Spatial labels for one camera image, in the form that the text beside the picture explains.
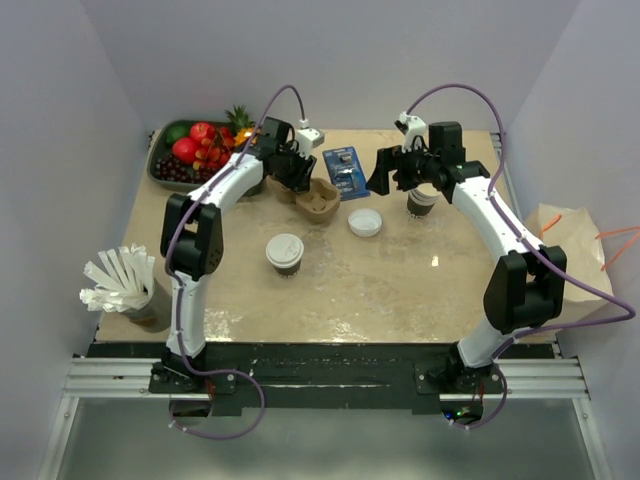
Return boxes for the pulp cup carrier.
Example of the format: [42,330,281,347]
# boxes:
[266,176,341,224]

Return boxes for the aluminium frame rail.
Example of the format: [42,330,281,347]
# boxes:
[38,357,614,479]

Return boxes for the purple cable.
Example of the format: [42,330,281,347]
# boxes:
[164,84,307,441]
[403,83,637,431]

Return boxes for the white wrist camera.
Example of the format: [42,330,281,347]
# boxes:
[394,111,427,152]
[295,119,325,153]

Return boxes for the blue blister pack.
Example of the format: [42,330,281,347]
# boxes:
[322,146,370,201]

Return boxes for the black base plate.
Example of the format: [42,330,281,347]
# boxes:
[87,343,553,421]

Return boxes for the red apple back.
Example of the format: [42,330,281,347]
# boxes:
[189,122,217,146]

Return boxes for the red apple front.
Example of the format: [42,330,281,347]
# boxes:
[172,137,200,165]

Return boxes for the dark red grape bunch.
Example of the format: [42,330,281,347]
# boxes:
[151,154,220,184]

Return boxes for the red cherries bunch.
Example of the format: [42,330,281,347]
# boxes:
[197,126,236,168]

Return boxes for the red apple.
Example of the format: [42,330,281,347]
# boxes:
[189,122,217,146]
[172,137,200,165]

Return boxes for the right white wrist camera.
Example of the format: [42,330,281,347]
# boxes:
[394,111,427,152]

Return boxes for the orange pineapple toy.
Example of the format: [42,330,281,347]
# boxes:
[225,105,256,146]

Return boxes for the stack of paper cups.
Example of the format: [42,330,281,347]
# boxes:
[406,185,441,218]

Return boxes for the grey fruit tray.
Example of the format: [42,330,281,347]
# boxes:
[147,120,240,192]

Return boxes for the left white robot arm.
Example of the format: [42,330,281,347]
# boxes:
[152,117,325,392]

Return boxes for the green apple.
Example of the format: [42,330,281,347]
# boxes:
[165,124,190,146]

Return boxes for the spare white cup lid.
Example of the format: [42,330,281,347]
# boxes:
[348,208,383,238]

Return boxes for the grey straw holder cup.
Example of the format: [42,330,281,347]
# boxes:
[123,280,172,333]

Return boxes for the black paper coffee cup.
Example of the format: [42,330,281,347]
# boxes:
[273,261,301,278]

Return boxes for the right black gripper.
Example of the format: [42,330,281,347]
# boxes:
[366,140,440,196]

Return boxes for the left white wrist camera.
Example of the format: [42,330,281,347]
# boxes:
[295,119,325,153]

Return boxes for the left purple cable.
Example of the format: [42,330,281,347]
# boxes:
[164,84,307,441]

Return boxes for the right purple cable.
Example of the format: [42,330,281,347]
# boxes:
[403,83,637,431]

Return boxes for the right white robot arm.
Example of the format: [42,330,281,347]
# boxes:
[366,113,567,393]

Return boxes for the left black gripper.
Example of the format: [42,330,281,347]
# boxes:
[275,142,317,193]

